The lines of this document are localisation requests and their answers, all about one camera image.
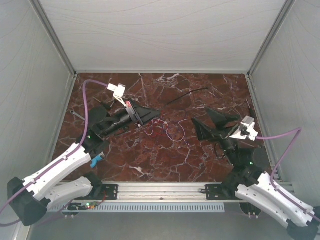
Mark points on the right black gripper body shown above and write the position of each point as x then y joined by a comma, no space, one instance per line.
227,132

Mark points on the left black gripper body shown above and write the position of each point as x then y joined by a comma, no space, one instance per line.
133,114

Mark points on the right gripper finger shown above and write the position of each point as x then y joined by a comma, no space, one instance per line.
220,119
205,132

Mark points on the black zip tie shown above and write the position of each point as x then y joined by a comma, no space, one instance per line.
187,94

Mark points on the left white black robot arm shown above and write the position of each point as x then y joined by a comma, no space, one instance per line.
31,197

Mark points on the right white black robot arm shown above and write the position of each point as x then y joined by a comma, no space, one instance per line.
251,183

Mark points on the black screwdriver at right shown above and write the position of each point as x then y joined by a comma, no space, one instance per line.
251,111

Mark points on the silver ratchet wrench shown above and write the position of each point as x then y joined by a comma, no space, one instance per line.
77,115

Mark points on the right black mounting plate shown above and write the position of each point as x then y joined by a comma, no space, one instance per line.
215,192

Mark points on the black mounting plate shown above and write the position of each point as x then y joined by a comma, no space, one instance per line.
215,192
107,192

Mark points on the blue plastic clamp tool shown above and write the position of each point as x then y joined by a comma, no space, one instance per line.
95,161

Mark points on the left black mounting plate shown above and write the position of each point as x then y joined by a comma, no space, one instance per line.
107,192

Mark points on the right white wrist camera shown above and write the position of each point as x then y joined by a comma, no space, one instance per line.
245,130

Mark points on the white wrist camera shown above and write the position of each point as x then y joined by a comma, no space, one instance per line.
118,92
245,130

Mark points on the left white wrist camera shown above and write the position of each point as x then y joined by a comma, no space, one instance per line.
118,92

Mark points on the black handle screwdriver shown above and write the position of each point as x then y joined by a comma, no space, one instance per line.
108,106

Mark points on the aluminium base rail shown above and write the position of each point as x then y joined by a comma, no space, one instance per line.
159,192

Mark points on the grey slotted cable duct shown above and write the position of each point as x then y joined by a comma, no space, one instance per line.
150,207

